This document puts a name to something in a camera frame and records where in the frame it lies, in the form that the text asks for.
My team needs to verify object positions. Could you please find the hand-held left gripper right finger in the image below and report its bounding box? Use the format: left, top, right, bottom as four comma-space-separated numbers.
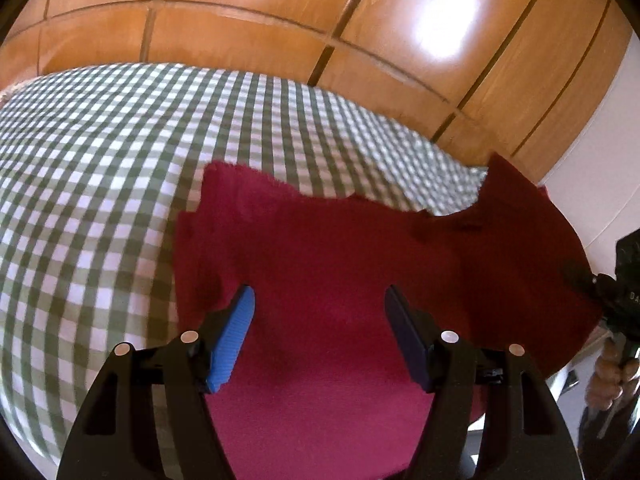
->
384, 285, 583, 480

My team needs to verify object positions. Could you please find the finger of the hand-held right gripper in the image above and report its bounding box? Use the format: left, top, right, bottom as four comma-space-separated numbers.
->
561, 259, 600, 295

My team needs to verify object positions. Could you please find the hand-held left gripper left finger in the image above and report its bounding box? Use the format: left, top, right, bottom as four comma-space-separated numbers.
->
56, 284, 257, 480

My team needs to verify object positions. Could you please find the dark red shirt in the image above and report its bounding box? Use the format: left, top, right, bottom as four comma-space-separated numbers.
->
172, 152, 603, 480

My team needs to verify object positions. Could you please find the person's right hand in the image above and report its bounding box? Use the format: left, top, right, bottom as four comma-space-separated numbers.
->
585, 332, 640, 412

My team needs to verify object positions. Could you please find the green white checked bedsheet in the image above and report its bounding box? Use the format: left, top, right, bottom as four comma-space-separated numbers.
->
0, 62, 490, 480

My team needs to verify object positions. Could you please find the wooden panelled wardrobe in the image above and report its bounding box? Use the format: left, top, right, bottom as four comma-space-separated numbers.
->
0, 0, 637, 187

